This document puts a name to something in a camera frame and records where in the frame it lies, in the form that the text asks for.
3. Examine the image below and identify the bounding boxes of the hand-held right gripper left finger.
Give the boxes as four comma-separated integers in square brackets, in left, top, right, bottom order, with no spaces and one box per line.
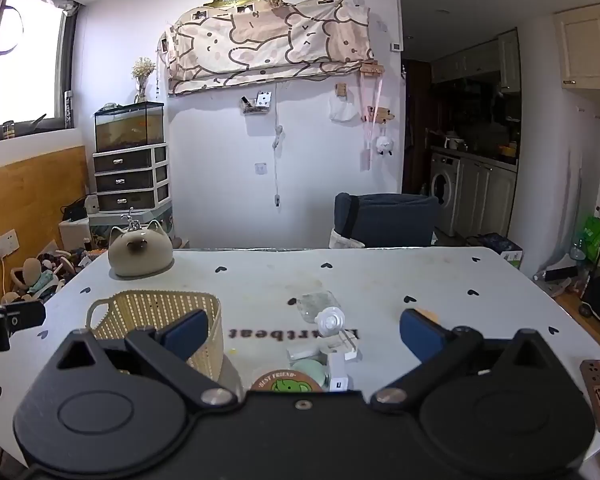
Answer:
[45,309,238,407]

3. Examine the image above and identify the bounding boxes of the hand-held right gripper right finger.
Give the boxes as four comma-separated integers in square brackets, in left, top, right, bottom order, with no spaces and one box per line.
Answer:
[370,308,556,416]

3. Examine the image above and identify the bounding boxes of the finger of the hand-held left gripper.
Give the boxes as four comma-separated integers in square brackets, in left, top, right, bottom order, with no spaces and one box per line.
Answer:
[0,301,46,354]

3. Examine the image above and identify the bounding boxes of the cream woven plastic basket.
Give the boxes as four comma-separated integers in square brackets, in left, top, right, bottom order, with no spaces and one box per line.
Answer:
[86,290,224,378]

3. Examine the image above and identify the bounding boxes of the white plastic clip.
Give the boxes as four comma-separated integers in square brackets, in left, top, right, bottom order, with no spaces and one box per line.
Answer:
[325,332,361,361]

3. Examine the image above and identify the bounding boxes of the white cube charger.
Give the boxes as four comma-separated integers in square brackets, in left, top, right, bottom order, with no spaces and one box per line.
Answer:
[328,355,353,392]

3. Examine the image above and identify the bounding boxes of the round green elephant coaster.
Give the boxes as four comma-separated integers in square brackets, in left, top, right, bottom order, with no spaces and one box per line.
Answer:
[252,371,326,393]

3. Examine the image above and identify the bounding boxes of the pile of clutter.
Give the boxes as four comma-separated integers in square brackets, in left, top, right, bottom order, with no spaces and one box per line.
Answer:
[0,240,106,307]

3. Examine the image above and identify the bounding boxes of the cat-shaped ceramic jar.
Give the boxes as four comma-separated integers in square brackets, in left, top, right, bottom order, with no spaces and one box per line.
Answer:
[108,220,174,277]

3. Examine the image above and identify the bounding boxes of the white box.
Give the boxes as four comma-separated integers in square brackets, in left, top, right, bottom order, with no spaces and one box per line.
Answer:
[59,217,92,252]

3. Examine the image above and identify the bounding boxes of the blue chair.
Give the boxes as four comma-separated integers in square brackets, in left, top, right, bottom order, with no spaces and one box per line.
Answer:
[334,192,440,248]

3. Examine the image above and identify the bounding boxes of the black device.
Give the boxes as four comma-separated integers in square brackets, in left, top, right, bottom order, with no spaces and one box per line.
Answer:
[61,195,89,222]

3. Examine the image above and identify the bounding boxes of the blue green carton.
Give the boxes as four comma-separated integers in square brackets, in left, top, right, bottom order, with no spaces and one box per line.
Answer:
[479,232,526,269]

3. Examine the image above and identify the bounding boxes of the patterned storage box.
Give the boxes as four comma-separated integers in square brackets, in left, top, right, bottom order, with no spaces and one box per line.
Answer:
[87,200,176,248]

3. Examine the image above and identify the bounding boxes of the washing machine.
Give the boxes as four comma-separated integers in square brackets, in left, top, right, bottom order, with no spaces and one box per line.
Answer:
[430,152,462,237]

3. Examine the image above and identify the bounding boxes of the lower kitchen cabinets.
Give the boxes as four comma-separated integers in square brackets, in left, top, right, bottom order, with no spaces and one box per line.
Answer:
[455,157,519,252]

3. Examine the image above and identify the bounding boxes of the kitchen cabinets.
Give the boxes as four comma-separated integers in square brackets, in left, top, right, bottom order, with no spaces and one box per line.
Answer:
[455,157,519,252]
[431,29,522,94]

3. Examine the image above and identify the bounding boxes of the plastic drawer unit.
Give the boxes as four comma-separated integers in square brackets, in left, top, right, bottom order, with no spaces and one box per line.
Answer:
[92,142,173,213]

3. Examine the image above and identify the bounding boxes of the sheep plush toy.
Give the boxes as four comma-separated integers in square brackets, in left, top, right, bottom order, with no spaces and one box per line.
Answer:
[373,132,396,159]

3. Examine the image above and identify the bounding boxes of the green plastic bag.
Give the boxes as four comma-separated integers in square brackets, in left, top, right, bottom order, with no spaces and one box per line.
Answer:
[577,215,600,264]

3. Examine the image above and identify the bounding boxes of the pink ribbon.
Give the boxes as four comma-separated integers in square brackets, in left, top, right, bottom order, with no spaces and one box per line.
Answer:
[360,72,384,172]

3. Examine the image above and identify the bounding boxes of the glass fish tank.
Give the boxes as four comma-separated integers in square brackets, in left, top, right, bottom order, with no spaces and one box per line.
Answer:
[94,101,166,153]

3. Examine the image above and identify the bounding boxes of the white hanging bag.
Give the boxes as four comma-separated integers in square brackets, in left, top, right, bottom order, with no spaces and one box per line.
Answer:
[328,95,359,123]

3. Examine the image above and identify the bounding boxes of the window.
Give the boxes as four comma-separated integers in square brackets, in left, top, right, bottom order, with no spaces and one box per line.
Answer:
[0,0,79,144]

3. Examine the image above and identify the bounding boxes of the vase with dried flowers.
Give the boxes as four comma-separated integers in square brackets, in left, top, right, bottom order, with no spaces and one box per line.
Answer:
[131,56,156,104]

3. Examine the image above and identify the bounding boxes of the upper kitchen cabinets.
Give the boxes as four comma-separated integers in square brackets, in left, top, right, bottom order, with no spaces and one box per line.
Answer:
[431,29,522,94]

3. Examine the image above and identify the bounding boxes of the printed blanket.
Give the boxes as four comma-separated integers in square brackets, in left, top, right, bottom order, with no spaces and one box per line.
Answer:
[160,0,376,97]

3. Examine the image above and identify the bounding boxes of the white wall socket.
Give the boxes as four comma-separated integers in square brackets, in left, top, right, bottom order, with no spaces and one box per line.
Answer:
[0,229,20,263]

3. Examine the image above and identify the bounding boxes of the white hanging cord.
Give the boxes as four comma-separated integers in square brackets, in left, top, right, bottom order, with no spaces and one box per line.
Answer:
[271,85,284,209]

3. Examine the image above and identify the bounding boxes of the clear wall shelf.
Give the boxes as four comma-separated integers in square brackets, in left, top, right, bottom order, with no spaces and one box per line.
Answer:
[238,90,272,116]

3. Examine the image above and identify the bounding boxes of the cream wall cabinet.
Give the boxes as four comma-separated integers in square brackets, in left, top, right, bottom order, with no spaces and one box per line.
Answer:
[553,2,600,92]

